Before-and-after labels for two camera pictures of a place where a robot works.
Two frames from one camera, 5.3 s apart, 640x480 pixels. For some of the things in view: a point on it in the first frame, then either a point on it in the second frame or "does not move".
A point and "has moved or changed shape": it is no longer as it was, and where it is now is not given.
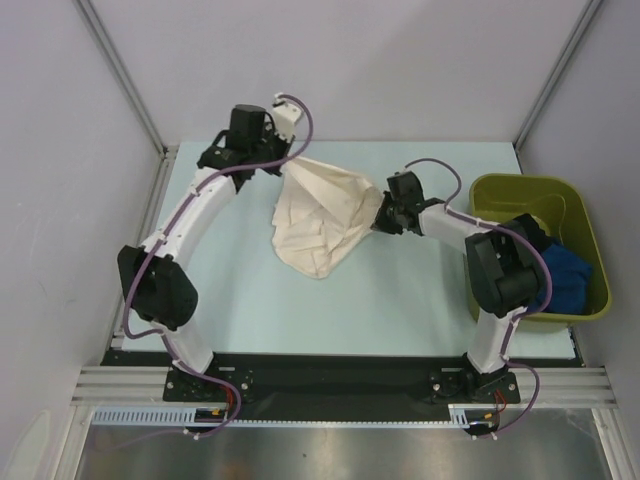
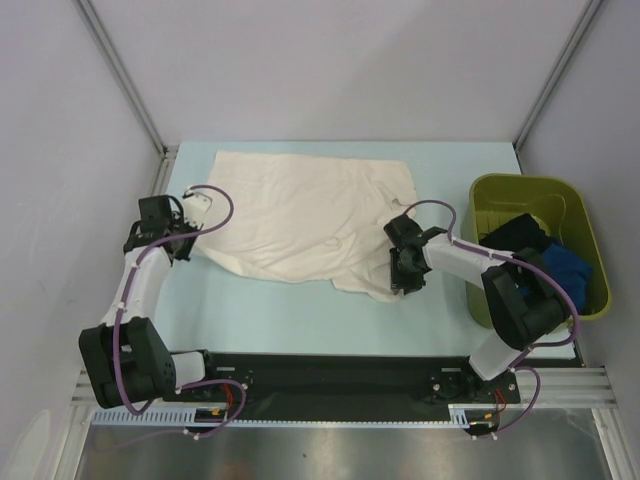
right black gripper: [381, 223] -> [398, 281]
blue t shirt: [569, 279] does not move
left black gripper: [268, 130] -> [178, 219]
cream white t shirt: [320, 215] has moved or changed shape
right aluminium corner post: [591, 8] does not move
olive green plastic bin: [560, 202] does not move
